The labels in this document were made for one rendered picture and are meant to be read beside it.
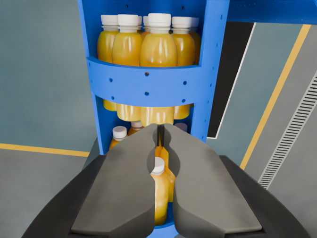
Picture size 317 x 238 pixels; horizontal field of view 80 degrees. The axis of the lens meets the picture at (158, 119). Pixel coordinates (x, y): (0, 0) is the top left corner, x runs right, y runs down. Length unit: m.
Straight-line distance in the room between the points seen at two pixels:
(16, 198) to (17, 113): 1.13
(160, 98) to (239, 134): 1.71
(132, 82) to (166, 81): 0.06
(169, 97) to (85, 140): 1.67
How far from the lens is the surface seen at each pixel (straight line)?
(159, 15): 0.35
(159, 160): 0.49
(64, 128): 1.95
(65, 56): 1.69
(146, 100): 0.32
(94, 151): 1.18
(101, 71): 0.35
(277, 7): 0.77
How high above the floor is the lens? 1.53
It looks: 62 degrees down
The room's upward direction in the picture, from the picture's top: 177 degrees clockwise
